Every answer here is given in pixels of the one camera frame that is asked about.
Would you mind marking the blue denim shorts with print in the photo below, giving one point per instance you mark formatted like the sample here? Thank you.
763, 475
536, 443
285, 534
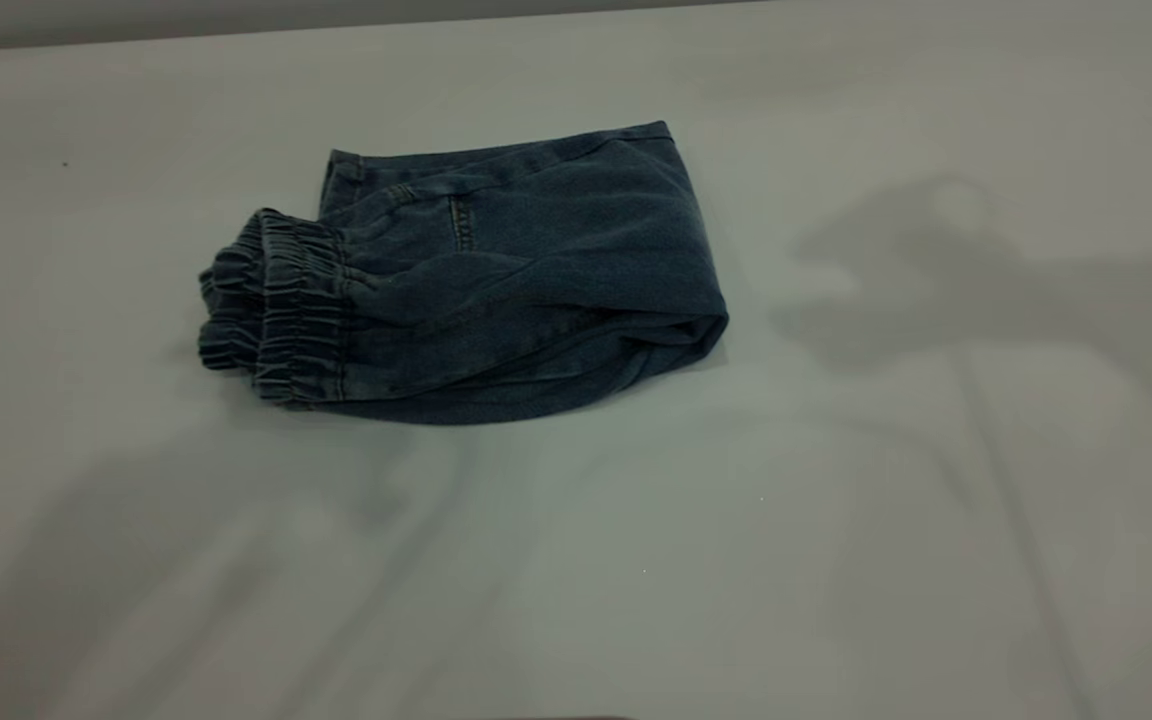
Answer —
536, 270

